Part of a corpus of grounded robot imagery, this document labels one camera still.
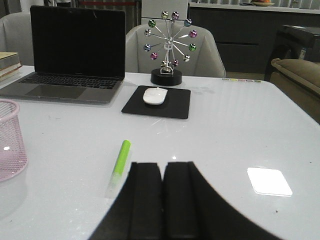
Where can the fruit bowl on counter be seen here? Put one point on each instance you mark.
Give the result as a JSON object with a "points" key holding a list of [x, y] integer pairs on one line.
{"points": [[262, 3]]}

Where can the dark side table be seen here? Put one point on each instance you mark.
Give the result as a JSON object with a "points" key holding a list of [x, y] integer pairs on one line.
{"points": [[294, 42]]}

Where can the white computer mouse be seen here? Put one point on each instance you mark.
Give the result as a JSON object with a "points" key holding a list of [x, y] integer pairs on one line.
{"points": [[154, 95]]}

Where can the pink mesh pen holder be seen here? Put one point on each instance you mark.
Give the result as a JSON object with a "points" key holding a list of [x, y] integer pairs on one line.
{"points": [[13, 157]]}

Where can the grey armchair left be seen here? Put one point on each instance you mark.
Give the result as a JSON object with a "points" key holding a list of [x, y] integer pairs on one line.
{"points": [[16, 36]]}

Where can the grey armchair right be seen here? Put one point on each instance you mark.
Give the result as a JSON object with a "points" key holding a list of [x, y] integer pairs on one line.
{"points": [[197, 53]]}

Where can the green highlighter pen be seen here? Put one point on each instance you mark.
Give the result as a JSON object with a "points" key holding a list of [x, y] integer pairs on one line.
{"points": [[119, 167]]}

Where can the middle book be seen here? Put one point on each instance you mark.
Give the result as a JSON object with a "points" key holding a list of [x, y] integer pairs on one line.
{"points": [[9, 74]]}

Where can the ferris wheel desk ornament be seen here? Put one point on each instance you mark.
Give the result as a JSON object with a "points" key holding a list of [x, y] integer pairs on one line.
{"points": [[166, 75]]}

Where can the grey laptop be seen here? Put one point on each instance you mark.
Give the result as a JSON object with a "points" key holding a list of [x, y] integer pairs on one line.
{"points": [[79, 55]]}

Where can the top yellow book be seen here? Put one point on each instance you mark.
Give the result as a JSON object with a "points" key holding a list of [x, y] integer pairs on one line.
{"points": [[9, 60]]}

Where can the dark counter cabinet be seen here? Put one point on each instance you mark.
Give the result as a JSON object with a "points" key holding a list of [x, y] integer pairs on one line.
{"points": [[245, 35]]}

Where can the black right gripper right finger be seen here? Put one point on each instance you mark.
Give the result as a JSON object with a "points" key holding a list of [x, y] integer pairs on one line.
{"points": [[193, 210]]}

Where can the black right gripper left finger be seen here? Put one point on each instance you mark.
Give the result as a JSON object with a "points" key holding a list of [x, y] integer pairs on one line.
{"points": [[136, 213]]}

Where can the grey armchair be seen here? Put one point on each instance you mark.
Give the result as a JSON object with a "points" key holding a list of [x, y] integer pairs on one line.
{"points": [[197, 53], [16, 36]]}

